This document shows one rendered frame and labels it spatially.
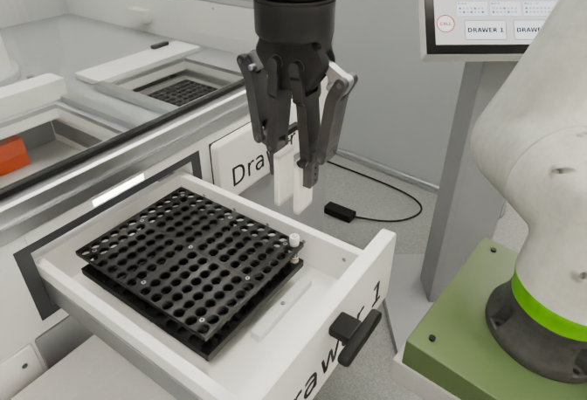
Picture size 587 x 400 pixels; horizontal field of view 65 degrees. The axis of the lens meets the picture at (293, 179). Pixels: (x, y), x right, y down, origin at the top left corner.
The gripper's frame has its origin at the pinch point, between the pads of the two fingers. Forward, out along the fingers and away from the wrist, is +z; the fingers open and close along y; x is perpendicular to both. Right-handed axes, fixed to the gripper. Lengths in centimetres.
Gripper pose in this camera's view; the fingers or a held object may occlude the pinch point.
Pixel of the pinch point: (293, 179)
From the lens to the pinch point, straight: 52.6
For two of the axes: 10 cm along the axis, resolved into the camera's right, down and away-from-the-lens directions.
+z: -0.1, 8.4, 5.5
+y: 8.2, 3.2, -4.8
